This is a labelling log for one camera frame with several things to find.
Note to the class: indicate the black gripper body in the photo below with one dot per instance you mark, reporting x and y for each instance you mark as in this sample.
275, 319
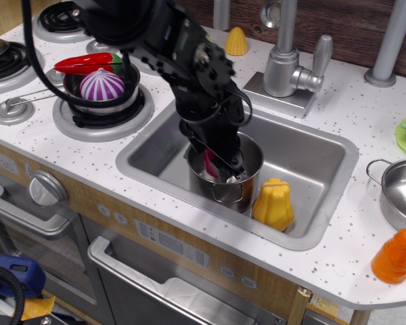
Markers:
219, 134

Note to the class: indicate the dark red sweet potato toy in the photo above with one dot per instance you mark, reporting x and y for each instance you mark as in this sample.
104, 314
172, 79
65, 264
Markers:
209, 166

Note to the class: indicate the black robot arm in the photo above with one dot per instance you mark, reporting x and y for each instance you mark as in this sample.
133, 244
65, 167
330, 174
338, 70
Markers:
170, 41

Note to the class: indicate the steel pot in sink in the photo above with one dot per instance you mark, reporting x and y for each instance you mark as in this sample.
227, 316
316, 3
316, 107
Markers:
234, 193

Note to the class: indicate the grey metal sink basin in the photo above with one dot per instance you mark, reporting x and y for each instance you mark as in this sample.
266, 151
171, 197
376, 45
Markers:
316, 164

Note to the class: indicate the steel pot at right edge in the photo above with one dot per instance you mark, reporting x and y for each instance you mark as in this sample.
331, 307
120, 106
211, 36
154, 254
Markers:
393, 191

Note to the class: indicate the silver toy faucet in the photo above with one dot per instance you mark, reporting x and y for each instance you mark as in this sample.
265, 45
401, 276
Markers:
286, 86

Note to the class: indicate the yellow bell pepper toy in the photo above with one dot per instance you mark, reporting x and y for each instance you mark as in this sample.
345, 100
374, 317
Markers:
272, 206

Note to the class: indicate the yellow corn toy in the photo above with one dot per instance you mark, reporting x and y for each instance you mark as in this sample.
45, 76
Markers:
236, 43

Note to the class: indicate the front right stove burner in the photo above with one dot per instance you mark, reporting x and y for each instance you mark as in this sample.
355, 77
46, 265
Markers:
62, 117

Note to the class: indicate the stove burner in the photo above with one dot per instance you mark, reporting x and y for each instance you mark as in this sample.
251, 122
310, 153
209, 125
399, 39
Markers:
55, 24
62, 117
15, 68

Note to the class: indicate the red chili pepper toy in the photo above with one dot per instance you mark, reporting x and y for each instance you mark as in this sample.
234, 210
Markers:
83, 65

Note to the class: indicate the purple striped onion toy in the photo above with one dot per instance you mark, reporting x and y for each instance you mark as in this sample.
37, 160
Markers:
101, 85

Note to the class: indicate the silver stove knob back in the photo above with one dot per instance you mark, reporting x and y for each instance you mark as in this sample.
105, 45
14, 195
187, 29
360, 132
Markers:
97, 47

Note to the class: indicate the silver stove knob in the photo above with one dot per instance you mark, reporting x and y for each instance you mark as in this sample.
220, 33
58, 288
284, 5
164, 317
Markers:
55, 77
15, 111
97, 47

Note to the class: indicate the small steel saucepan on burner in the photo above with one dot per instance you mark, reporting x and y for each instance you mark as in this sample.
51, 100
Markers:
71, 87

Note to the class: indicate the toy dishwasher door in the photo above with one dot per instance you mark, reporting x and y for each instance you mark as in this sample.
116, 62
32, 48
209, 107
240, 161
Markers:
166, 281

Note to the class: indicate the silver stove knob middle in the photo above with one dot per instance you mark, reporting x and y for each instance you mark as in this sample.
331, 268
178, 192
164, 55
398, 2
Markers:
55, 77

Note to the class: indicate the silver oven dial knob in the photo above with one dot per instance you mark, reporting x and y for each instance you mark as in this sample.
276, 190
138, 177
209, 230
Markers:
45, 190

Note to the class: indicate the toy oven door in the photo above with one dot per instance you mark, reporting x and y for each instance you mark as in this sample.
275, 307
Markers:
56, 239

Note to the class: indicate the back left stove burner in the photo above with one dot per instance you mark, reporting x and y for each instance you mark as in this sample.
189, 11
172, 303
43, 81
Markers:
55, 24

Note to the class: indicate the silver stove knob front left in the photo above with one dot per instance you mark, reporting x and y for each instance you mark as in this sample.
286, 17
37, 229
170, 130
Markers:
15, 111

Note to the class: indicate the orange carrot toy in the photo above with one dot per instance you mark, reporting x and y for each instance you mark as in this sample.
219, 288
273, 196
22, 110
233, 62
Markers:
389, 264

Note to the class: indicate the front left stove burner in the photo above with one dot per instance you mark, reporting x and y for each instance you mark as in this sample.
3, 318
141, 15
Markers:
15, 68

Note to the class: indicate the blue clamp tool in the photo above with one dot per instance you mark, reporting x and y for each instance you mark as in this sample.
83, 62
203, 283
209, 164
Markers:
28, 274

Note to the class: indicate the yellow cloth on floor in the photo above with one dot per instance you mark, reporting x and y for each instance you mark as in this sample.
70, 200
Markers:
37, 307

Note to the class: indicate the grey vertical post middle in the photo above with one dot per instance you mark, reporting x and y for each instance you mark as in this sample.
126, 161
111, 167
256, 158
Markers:
221, 14

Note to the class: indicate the grey vertical post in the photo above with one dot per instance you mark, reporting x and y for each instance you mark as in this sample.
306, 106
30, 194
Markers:
381, 74
221, 14

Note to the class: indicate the grey vertical post right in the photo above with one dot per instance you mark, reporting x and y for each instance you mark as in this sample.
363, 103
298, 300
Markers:
381, 74

